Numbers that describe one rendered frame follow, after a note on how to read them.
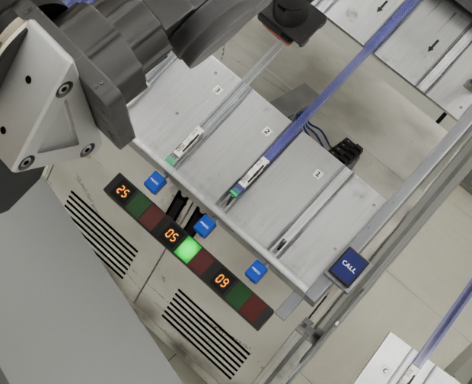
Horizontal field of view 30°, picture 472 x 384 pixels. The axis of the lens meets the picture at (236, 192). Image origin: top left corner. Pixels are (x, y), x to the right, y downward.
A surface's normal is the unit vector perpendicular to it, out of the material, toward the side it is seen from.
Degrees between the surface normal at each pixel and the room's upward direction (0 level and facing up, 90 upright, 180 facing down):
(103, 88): 37
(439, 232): 0
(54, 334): 0
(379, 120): 0
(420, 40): 43
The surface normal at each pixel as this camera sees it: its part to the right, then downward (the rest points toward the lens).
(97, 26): 0.04, -0.30
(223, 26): 0.09, -0.02
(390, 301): 0.43, -0.68
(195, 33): -0.34, 0.33
